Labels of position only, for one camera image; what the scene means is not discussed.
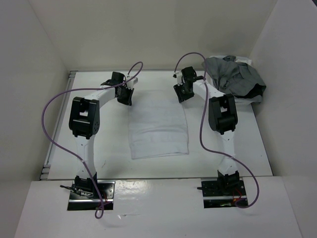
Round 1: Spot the black garment in basket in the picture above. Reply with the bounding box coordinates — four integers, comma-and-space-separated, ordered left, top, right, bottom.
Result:
245, 84, 266, 103

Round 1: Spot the white laundry basket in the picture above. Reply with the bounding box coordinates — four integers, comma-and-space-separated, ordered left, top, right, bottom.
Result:
210, 55, 252, 106

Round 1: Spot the purple cable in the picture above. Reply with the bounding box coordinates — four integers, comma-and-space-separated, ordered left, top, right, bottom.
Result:
174, 52, 261, 209
41, 61, 144, 220

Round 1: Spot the white skirt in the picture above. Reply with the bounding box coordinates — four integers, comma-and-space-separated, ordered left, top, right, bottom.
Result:
128, 98, 189, 159

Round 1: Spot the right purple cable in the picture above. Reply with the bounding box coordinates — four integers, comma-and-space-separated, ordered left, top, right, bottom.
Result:
174, 52, 261, 209

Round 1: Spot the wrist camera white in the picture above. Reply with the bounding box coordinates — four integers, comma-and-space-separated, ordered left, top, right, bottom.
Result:
173, 71, 183, 85
125, 76, 138, 90

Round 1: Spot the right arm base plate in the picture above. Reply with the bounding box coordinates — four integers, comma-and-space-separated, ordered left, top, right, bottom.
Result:
197, 178, 248, 208

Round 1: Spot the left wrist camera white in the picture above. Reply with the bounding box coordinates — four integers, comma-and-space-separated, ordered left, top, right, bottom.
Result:
125, 76, 138, 90

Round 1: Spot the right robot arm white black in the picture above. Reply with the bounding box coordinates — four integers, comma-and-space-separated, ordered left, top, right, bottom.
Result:
173, 66, 240, 196

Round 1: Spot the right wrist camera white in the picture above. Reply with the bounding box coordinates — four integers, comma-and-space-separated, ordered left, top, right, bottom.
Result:
173, 71, 183, 85

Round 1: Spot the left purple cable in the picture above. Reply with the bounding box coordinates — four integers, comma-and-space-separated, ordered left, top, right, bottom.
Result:
41, 61, 144, 220

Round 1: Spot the grey skirt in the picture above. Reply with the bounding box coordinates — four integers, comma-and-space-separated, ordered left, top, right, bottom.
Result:
202, 56, 266, 99

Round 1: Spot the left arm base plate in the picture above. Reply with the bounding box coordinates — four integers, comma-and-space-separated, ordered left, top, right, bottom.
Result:
60, 181, 115, 211

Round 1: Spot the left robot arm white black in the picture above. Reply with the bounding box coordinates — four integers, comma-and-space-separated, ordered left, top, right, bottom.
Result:
69, 72, 138, 198

